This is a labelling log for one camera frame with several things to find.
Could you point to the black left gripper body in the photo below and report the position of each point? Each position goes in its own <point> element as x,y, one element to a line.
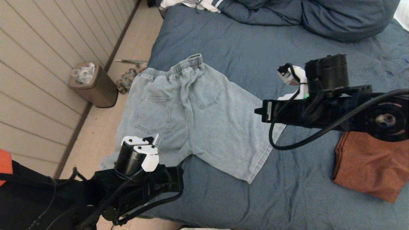
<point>153,185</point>

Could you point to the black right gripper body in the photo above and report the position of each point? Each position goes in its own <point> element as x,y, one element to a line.
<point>303,111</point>

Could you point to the light blue denim shorts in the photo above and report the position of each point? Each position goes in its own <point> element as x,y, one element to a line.
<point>198,118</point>

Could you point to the rust brown shorts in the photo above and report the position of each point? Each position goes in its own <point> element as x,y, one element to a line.
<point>367,166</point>

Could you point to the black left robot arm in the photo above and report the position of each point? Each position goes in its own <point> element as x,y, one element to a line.
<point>32,201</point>

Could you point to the blue bed cover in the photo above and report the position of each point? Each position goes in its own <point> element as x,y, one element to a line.
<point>255,38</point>

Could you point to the crumpled blue blanket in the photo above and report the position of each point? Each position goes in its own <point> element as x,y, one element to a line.
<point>262,13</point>

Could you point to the blue pillow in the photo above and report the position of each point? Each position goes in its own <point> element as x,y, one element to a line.
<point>346,18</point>

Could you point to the brown metal trash bin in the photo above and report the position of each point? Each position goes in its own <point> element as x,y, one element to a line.
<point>102,91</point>

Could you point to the multicoloured cloth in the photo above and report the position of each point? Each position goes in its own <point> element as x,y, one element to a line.
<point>126,81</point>

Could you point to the white striped garment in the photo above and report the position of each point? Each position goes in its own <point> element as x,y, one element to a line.
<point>191,3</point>

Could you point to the silver metal object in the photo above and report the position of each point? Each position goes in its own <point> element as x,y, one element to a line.
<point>127,61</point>

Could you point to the clear plastic bin liner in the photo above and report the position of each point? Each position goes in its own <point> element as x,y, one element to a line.
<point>84,74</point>

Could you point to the white pillow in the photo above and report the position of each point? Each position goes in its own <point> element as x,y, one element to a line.
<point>402,16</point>

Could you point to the small black object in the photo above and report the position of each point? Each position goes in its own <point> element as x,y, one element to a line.
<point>151,3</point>

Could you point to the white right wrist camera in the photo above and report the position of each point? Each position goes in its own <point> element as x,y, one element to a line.
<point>295,76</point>

